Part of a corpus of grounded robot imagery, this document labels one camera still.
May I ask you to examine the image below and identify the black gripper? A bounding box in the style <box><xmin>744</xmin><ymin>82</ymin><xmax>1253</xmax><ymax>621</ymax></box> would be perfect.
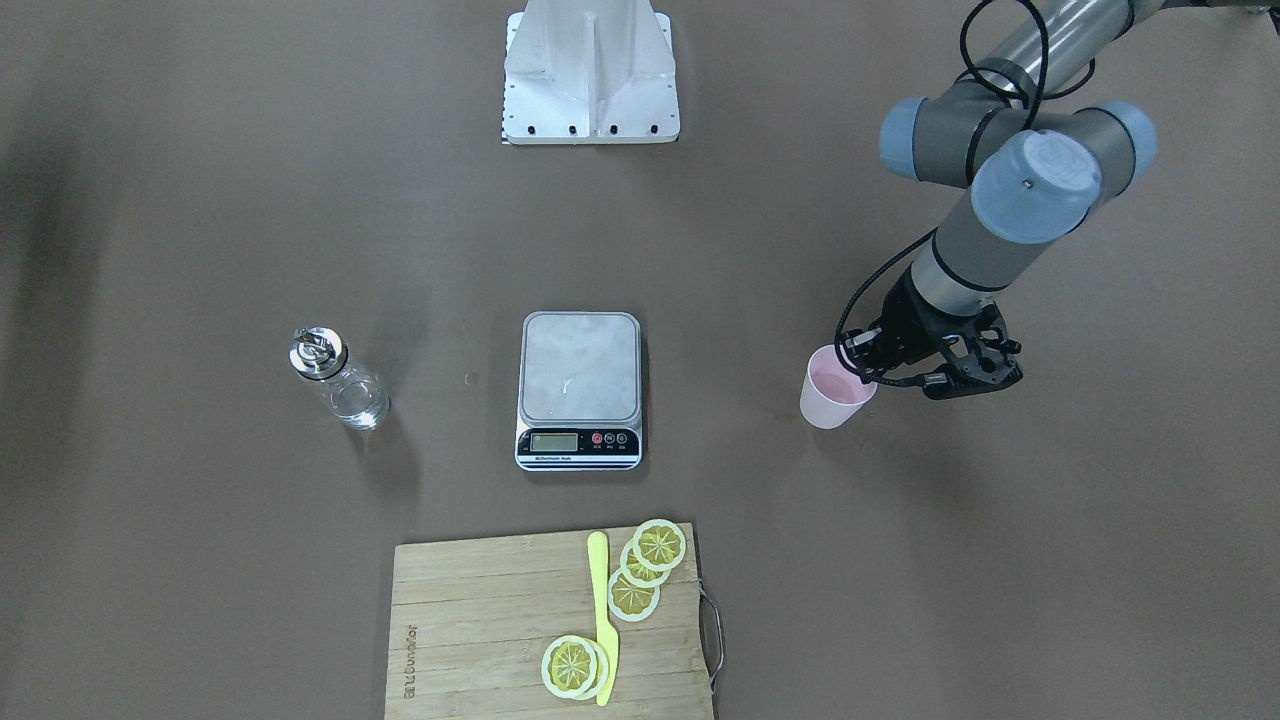
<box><xmin>836</xmin><ymin>274</ymin><xmax>1024</xmax><ymax>400</ymax></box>

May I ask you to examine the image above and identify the pink plastic cup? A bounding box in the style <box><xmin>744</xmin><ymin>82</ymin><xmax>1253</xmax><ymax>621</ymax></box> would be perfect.
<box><xmin>799</xmin><ymin>345</ymin><xmax>878</xmax><ymax>430</ymax></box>

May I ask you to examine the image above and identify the glass sauce bottle metal cap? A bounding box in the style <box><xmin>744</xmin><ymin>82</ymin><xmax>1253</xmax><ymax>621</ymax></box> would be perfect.
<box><xmin>288</xmin><ymin>325</ymin><xmax>390</xmax><ymax>430</ymax></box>

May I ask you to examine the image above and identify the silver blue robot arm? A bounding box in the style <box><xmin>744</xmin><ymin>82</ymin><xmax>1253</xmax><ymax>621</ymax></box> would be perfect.
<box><xmin>829</xmin><ymin>1</ymin><xmax>1174</xmax><ymax>400</ymax></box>

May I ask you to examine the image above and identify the silver digital kitchen scale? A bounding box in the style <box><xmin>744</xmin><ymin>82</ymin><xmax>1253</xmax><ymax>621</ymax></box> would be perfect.
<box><xmin>515</xmin><ymin>310</ymin><xmax>644</xmax><ymax>471</ymax></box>

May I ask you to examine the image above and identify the lemon slice middle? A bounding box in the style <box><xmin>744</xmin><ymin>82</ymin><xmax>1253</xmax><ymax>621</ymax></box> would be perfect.
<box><xmin>620</xmin><ymin>539</ymin><xmax>671</xmax><ymax>589</ymax></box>

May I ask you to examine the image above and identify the yellow plastic knife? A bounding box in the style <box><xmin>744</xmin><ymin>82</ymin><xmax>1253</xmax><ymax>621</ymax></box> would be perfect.
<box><xmin>586</xmin><ymin>530</ymin><xmax>620</xmax><ymax>707</ymax></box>

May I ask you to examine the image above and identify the wooden cutting board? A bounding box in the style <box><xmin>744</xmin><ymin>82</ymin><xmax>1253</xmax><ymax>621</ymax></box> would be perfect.
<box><xmin>384</xmin><ymin>530</ymin><xmax>717</xmax><ymax>719</ymax></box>

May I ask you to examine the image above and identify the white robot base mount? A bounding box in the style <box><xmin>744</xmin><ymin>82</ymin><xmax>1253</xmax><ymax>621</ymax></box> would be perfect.
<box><xmin>500</xmin><ymin>1</ymin><xmax>681</xmax><ymax>146</ymax></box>

